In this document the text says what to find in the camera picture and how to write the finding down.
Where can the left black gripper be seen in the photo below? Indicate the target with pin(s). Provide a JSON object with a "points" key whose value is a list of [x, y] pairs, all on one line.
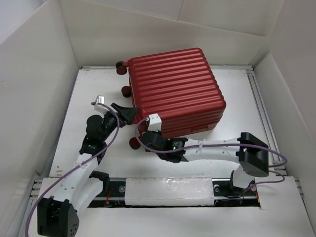
{"points": [[125, 115]]}

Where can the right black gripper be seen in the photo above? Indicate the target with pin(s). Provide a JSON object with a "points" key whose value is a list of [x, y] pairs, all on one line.
{"points": [[158, 132]]}

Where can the red hard-shell suitcase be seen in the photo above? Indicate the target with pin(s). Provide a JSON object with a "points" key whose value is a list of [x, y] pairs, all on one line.
{"points": [[179, 86]]}

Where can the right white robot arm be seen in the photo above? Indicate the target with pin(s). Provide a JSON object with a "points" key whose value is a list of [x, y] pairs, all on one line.
{"points": [[248, 151]]}

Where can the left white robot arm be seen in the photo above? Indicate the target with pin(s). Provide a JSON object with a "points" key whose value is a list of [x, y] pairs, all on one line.
{"points": [[58, 215]]}

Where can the white foam block on rail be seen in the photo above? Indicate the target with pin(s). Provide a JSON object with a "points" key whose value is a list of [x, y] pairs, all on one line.
{"points": [[197, 191]]}

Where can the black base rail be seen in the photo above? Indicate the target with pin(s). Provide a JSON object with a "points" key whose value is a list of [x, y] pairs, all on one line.
{"points": [[225, 196]]}

